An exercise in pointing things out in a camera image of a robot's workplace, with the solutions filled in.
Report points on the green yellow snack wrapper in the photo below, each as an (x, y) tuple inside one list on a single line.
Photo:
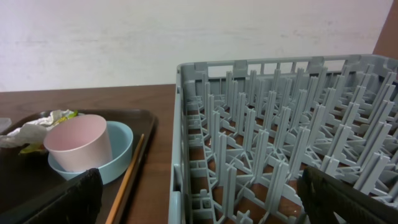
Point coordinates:
[(34, 147)]

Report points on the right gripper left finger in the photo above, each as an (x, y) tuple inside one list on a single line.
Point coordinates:
[(77, 200)]

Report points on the white tissue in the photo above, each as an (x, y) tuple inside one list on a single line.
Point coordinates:
[(11, 139)]

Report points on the light blue bowl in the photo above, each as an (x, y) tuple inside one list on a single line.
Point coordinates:
[(121, 138)]

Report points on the grey dishwasher rack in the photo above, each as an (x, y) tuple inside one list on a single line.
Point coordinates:
[(245, 130)]

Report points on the wooden chopstick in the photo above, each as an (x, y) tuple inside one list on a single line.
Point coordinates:
[(122, 190)]

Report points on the pink cup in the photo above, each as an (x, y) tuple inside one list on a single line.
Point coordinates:
[(80, 143)]

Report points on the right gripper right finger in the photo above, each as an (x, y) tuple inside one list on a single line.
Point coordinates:
[(324, 198)]

